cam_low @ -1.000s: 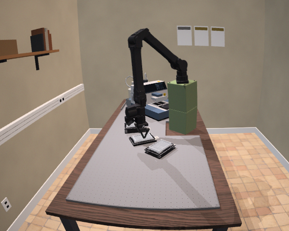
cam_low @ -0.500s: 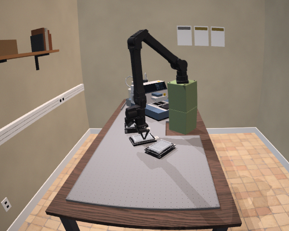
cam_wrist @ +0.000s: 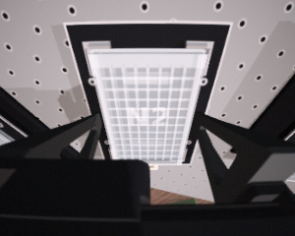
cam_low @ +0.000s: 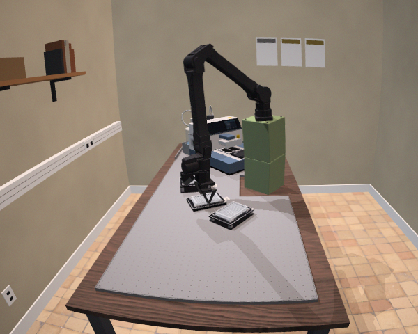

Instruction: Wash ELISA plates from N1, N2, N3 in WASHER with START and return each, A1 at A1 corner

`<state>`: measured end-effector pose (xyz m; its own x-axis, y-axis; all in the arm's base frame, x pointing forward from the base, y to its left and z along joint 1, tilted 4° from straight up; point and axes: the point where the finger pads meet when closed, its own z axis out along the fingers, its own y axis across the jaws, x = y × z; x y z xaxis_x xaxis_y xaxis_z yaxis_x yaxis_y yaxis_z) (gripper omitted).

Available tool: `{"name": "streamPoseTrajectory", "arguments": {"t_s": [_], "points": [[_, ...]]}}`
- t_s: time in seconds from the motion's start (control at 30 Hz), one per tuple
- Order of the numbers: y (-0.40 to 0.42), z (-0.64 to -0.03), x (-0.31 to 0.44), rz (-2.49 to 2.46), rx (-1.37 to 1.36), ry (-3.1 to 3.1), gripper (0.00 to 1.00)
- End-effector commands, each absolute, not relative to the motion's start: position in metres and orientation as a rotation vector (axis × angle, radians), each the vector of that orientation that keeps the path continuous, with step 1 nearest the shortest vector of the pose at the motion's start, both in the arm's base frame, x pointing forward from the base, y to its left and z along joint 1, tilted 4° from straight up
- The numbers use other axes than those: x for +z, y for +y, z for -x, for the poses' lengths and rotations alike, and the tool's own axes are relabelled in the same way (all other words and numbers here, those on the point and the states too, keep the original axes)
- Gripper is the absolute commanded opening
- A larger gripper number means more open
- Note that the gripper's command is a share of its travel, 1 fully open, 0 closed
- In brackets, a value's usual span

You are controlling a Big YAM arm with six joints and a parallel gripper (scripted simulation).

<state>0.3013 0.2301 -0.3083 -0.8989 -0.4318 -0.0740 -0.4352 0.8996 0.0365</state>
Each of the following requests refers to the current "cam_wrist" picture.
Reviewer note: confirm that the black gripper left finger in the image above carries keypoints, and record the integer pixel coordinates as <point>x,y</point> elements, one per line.
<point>48,144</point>

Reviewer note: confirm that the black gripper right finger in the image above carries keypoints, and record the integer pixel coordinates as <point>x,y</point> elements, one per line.
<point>260,158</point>

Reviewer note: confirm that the grey perforated base plate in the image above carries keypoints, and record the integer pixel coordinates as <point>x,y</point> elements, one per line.
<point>38,70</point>

